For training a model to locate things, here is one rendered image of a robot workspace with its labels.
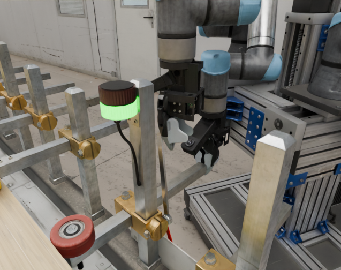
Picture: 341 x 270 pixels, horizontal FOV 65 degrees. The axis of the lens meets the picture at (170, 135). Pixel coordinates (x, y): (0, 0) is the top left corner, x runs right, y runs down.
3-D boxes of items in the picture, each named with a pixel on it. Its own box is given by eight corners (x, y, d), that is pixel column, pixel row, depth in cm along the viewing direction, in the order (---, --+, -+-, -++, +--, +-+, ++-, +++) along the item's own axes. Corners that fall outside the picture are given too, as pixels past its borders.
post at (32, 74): (62, 188, 103) (33, 62, 81) (67, 192, 101) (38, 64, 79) (54, 192, 101) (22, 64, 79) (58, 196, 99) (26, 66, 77)
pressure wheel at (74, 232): (87, 245, 61) (80, 205, 55) (107, 266, 56) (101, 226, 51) (53, 267, 56) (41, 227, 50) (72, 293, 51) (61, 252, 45)
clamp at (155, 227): (131, 204, 69) (130, 189, 67) (168, 232, 61) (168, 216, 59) (113, 216, 66) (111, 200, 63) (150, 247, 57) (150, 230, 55)
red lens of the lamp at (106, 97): (121, 90, 48) (120, 79, 47) (144, 98, 44) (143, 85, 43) (92, 98, 44) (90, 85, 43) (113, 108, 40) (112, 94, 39)
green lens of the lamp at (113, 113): (122, 104, 49) (121, 92, 48) (144, 112, 45) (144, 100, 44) (94, 113, 45) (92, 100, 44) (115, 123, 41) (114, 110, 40)
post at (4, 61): (33, 155, 116) (2, 40, 95) (37, 158, 114) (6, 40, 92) (25, 158, 114) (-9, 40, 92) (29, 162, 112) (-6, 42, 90)
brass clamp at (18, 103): (17, 100, 111) (14, 88, 109) (30, 108, 103) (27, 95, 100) (0, 104, 107) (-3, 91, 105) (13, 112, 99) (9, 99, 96)
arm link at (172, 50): (150, 38, 50) (168, 33, 56) (151, 62, 52) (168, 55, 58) (188, 39, 47) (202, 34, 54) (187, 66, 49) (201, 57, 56)
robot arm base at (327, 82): (331, 83, 91) (340, 53, 86) (376, 97, 78) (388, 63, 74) (296, 88, 86) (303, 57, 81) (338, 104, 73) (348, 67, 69)
